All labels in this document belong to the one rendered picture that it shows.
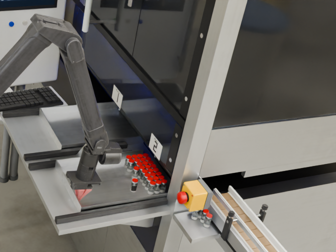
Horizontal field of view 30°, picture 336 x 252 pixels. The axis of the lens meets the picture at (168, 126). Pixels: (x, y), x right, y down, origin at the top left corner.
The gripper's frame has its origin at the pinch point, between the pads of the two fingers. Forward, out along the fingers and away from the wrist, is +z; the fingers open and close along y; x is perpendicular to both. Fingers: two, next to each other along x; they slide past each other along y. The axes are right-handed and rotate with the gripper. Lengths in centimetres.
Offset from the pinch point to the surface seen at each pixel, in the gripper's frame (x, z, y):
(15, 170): 100, 63, 19
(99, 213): -8.0, 0.1, 4.6
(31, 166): 20.3, 1.5, -9.4
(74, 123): 45.6, 0.0, 15.9
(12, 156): 101, 55, 17
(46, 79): 92, 6, 21
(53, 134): 36.7, -0.8, 3.9
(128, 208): -8.0, -1.3, 15.1
